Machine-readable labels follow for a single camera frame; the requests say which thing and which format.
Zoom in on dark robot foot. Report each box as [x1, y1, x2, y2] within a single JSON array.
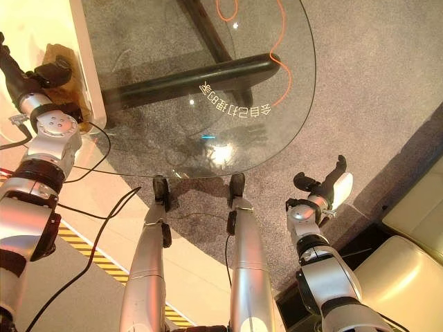
[[152, 174, 172, 212], [228, 173, 246, 208]]

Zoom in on yellow black hazard tape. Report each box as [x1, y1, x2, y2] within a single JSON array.
[[57, 226, 195, 328]]

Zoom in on round glass table top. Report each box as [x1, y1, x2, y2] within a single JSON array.
[[81, 0, 318, 178]]

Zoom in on silver robot leg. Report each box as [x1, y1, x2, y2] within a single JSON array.
[[226, 203, 278, 332], [120, 200, 174, 332]]

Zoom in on dark right robot foot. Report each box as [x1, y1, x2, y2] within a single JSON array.
[[228, 173, 246, 208]]

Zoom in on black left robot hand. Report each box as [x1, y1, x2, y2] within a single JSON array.
[[0, 32, 74, 104]]

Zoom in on black table base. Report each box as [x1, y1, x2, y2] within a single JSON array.
[[102, 0, 280, 111]]

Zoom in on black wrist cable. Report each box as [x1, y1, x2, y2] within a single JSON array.
[[0, 116, 34, 150]]

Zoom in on cream leather armchair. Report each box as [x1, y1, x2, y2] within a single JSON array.
[[352, 234, 443, 332], [381, 165, 443, 245]]

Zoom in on dark left robot foot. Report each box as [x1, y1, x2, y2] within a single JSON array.
[[152, 174, 172, 212]]

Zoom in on white cabinet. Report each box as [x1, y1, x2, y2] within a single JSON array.
[[0, 0, 108, 131]]

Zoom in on black leg cable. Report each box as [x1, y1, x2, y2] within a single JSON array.
[[224, 211, 238, 290]]

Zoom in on brown cloth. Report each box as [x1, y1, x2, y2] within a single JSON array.
[[40, 42, 93, 134]]

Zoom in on silver right robot leg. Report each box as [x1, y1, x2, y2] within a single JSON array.
[[226, 203, 278, 332]]

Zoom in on thin black looped cable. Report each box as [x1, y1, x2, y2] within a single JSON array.
[[64, 120, 112, 183]]

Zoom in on silver left robot leg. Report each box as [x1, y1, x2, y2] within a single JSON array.
[[120, 200, 174, 332]]

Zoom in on orange cable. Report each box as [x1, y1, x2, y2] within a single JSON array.
[[215, 0, 293, 107]]

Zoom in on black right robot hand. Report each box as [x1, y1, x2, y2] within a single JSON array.
[[292, 154, 354, 212]]

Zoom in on long black floor cable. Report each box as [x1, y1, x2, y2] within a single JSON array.
[[24, 186, 143, 332]]

